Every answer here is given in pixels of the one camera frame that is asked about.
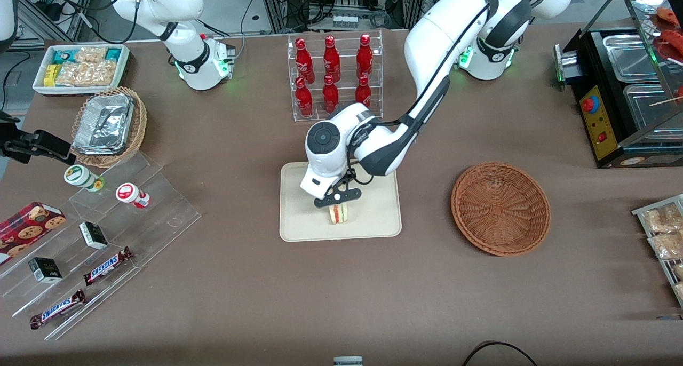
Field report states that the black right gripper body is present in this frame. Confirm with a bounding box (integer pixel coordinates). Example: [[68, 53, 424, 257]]
[[0, 112, 39, 161]]

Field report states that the triangular sandwich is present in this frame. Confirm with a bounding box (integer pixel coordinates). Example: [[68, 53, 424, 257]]
[[329, 203, 351, 226]]

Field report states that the beige plastic tray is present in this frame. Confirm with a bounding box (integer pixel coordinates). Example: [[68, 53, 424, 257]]
[[280, 161, 402, 243]]

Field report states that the light wicker basket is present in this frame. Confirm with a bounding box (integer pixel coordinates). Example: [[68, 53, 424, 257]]
[[70, 86, 148, 169]]

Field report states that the brown wicker basket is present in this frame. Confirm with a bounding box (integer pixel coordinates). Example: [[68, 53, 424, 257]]
[[451, 162, 551, 257]]

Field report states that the green lid yoghurt cup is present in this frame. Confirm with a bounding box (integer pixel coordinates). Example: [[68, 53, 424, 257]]
[[63, 164, 106, 193]]

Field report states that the aluminium foil container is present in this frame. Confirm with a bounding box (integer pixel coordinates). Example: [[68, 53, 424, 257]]
[[73, 93, 135, 156]]

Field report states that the large clear snack bag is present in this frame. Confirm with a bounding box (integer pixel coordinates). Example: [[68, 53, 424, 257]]
[[55, 61, 116, 87]]

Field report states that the red lid yoghurt cup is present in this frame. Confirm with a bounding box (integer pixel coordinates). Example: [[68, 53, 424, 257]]
[[115, 182, 151, 210]]

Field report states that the red cookie box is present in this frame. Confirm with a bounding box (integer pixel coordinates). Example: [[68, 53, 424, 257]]
[[0, 201, 67, 266]]

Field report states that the red cola bottle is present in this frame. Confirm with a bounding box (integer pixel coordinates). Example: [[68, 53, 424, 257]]
[[295, 38, 316, 84], [322, 74, 340, 114], [354, 75, 372, 108], [323, 35, 341, 83], [295, 77, 314, 118], [356, 34, 374, 79]]

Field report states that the small black box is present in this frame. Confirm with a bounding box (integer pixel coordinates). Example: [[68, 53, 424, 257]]
[[78, 221, 109, 251], [27, 257, 63, 285]]

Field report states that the small clear snack bag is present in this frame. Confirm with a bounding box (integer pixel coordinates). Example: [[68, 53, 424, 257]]
[[75, 46, 108, 64]]

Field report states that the white snack bin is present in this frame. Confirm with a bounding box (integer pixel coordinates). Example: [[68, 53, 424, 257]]
[[33, 44, 131, 97]]

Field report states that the clear acrylic step shelf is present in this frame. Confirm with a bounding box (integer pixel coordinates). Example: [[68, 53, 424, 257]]
[[0, 151, 203, 341]]

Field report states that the Snickers bar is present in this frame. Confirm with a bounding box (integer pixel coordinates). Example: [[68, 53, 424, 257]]
[[83, 246, 134, 287], [29, 289, 86, 331]]

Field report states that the clear acrylic bottle rack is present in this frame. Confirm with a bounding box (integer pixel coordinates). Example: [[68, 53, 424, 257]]
[[287, 29, 384, 122]]

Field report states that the black food warmer case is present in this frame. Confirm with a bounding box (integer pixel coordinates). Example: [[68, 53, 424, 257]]
[[554, 0, 683, 170]]

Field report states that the steel food pan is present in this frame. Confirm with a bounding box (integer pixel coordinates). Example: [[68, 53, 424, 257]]
[[602, 33, 661, 83], [623, 83, 683, 133]]

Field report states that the red sausage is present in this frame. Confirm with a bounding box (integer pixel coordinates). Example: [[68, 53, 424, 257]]
[[655, 6, 683, 28], [658, 29, 683, 63]]

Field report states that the aluminium frame rail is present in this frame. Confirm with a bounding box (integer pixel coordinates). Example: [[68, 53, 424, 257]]
[[10, 0, 98, 47]]

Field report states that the aluminium frame rack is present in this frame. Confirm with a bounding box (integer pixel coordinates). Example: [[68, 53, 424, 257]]
[[257, 0, 428, 34]]

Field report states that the black floor cable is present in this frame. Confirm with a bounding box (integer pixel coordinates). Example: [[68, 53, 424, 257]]
[[461, 340, 539, 366]]

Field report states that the grey wire rack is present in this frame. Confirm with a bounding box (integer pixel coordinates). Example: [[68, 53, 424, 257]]
[[632, 194, 683, 308]]

